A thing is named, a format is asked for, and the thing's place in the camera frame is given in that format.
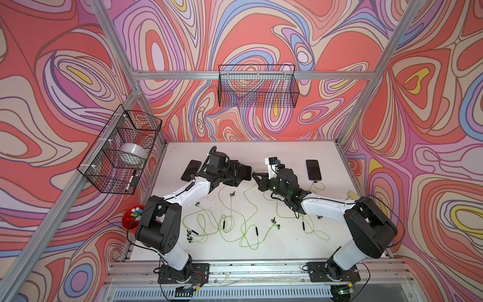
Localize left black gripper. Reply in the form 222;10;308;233
217;160;245;187

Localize yellow binder clip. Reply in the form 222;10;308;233
347;191;360;201

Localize black wire basket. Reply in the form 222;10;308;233
77;105;162;195
218;63;299;108

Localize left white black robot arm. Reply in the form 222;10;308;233
135;151;252;271

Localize black phone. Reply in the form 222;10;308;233
181;160;202;182
239;166;252;181

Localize red cup with markers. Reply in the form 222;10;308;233
122;205;145;234

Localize white tape roll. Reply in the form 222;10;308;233
120;143;148;159

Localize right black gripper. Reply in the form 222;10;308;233
252;172;289;199

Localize black marker in basket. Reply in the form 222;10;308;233
127;169;137;190

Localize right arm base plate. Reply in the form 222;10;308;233
303;262;361;283

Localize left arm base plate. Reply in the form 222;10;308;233
154;262;210;285

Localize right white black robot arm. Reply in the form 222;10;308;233
252;169;398;280

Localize left black wire basket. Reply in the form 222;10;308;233
77;105;162;195

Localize blue phone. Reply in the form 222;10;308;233
306;159;322;182

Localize back black wire basket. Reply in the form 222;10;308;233
218;63;299;108

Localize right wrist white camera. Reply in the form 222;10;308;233
265;157;280;179

